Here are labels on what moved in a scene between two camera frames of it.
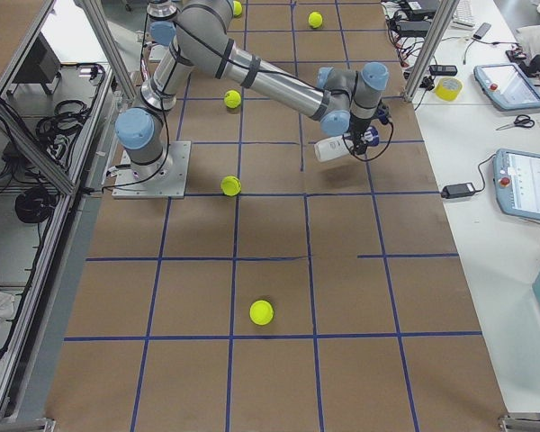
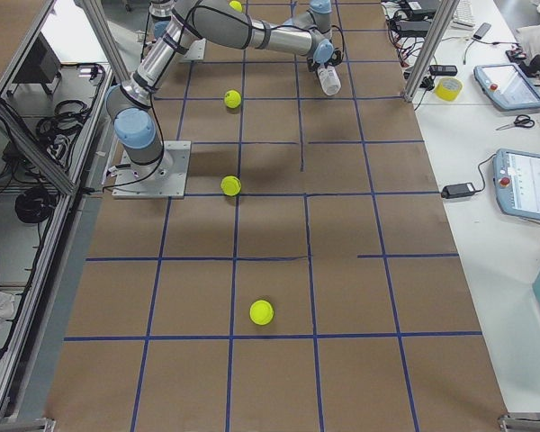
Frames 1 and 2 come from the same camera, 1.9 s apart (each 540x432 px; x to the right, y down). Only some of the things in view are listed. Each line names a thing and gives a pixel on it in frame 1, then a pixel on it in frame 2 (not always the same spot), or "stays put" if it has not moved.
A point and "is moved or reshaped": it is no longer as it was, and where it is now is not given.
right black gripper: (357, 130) to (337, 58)
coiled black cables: (35, 205) stays put
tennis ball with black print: (232, 99) stays put
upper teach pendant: (507, 87) stays put
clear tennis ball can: (330, 148) is moved or reshaped
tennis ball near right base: (230, 185) stays put
